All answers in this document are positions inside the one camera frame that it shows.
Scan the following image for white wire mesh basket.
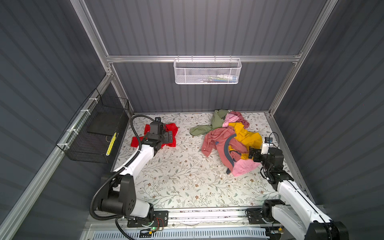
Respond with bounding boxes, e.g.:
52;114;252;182
173;58;242;85

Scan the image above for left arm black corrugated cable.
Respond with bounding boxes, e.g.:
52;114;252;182
89;114;157;240

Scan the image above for olive green cloth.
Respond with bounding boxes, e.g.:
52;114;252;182
190;110;230;136

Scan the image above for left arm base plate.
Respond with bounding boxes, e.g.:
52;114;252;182
127;211;169;228

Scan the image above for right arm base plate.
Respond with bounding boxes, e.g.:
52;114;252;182
245;208;280;225

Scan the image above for black wire basket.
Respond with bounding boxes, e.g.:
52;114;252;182
57;90;130;164

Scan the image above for items in white basket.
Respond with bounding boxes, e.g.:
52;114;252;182
199;75;238;84

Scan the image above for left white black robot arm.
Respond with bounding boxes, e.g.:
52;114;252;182
90;117;173;222

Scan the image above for white vented cable duct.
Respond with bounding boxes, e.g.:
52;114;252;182
89;227;269;240

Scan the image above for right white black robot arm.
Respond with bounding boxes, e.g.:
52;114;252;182
247;144;349;240

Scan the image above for black pad in basket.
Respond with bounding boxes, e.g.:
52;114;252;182
87;113;128;137

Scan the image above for light pink cloth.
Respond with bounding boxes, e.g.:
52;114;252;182
231;159;261;177

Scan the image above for floral table mat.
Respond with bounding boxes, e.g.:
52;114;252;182
134;113;281;209

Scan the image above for dusty rose shirt grey trim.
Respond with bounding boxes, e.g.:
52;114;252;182
201;127;249;174

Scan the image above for yellow cloth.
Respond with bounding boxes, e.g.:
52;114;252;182
226;122;262;162

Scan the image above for red cloth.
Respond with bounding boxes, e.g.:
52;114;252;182
131;123;179;148

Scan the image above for maroon pink cloth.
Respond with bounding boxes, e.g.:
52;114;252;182
222;111;250;129

